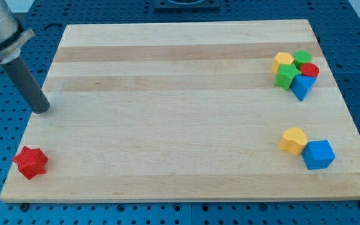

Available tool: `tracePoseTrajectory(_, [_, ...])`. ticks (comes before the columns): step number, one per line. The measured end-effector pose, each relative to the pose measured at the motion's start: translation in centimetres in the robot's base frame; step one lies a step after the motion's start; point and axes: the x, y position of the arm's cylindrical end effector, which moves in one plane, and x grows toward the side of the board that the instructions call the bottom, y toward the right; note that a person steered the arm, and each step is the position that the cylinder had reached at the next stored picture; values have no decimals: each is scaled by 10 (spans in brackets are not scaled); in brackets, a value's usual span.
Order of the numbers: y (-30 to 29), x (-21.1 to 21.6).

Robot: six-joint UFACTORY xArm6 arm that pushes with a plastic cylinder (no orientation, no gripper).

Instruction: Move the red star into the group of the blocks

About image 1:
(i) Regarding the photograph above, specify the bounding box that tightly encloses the yellow hexagon block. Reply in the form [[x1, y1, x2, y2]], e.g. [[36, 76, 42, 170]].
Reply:
[[271, 52, 294, 75]]

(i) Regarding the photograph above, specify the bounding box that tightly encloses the light wooden board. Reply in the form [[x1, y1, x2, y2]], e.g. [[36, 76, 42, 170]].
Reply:
[[0, 19, 360, 203]]

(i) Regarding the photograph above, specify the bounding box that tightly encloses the red star block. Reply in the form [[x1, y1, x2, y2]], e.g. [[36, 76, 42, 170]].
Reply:
[[12, 146, 48, 180]]

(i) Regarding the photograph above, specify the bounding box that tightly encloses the blue cube block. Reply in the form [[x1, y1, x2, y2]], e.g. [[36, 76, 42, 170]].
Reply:
[[302, 140, 336, 170]]

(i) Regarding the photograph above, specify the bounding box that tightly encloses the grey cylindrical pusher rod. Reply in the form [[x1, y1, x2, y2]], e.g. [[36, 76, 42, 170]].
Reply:
[[1, 56, 50, 114]]

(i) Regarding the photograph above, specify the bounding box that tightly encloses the blue triangle block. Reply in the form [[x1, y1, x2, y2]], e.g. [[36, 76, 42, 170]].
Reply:
[[290, 75, 316, 101]]

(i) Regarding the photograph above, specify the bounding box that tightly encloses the yellow heart block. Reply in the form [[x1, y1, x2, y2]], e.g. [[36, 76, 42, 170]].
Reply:
[[278, 127, 308, 155]]

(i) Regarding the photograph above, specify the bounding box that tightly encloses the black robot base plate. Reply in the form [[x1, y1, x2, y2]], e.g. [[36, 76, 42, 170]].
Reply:
[[151, 0, 221, 11]]

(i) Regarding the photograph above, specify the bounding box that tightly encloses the green cylinder block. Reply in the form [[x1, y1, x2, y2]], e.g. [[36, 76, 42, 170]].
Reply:
[[293, 50, 312, 68]]

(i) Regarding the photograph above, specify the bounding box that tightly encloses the red cylinder block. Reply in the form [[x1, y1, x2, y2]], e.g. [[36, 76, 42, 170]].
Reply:
[[299, 63, 320, 78]]

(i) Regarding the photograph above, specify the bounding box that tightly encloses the green star block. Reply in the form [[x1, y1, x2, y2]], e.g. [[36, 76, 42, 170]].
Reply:
[[274, 64, 301, 91]]

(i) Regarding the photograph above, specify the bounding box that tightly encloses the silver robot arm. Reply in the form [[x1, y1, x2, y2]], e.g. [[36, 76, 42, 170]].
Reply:
[[0, 0, 34, 64]]

